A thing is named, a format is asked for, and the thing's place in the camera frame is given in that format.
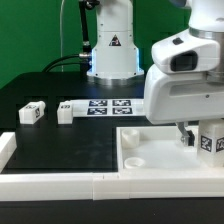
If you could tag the white square tabletop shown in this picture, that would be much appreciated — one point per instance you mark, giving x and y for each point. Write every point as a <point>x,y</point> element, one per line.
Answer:
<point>157,148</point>

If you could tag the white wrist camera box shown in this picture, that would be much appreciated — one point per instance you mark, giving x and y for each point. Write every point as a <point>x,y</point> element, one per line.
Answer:
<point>185,53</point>

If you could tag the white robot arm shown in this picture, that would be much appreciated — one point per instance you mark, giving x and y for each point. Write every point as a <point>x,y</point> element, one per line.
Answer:
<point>115,58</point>

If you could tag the white U-shaped obstacle fence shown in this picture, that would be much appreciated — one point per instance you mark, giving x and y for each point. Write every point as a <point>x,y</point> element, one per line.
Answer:
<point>123,184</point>

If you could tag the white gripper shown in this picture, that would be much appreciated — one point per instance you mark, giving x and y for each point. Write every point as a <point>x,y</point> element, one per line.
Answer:
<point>179,97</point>

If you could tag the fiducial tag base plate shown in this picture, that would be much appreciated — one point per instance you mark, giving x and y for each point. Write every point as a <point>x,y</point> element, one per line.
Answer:
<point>107,107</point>

